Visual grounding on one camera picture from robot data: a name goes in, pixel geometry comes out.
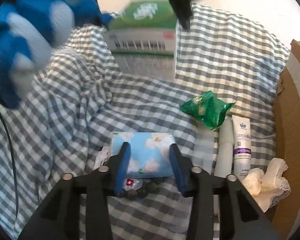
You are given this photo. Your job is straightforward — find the white green medicine box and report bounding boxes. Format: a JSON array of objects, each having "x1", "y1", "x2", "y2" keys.
[{"x1": 103, "y1": 0, "x2": 177, "y2": 81}]

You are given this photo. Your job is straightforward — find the white red flower packet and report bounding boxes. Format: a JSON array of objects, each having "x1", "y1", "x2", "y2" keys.
[{"x1": 94, "y1": 142, "x2": 143, "y2": 196}]

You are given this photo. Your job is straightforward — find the grey checkered cloth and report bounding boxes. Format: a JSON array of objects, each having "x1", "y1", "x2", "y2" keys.
[{"x1": 0, "y1": 4, "x2": 289, "y2": 239}]

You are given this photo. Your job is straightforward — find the dark bead bracelet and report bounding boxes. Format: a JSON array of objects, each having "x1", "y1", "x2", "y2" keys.
[{"x1": 120, "y1": 182, "x2": 161, "y2": 201}]

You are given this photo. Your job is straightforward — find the white purple cream tube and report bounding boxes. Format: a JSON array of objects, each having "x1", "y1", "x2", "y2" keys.
[{"x1": 232, "y1": 115, "x2": 251, "y2": 180}]

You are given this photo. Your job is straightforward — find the blue floral tissue pack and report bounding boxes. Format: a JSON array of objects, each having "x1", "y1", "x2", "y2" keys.
[{"x1": 110, "y1": 132, "x2": 175, "y2": 178}]

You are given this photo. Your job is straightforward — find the green snack packet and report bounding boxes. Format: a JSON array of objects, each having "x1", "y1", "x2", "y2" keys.
[{"x1": 179, "y1": 90, "x2": 235, "y2": 131}]

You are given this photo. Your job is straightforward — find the cardboard box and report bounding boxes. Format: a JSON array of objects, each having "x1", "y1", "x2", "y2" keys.
[{"x1": 268, "y1": 40, "x2": 300, "y2": 239}]

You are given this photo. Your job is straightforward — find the white lace cloth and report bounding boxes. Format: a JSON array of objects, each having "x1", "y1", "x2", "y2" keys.
[{"x1": 242, "y1": 158, "x2": 291, "y2": 212}]

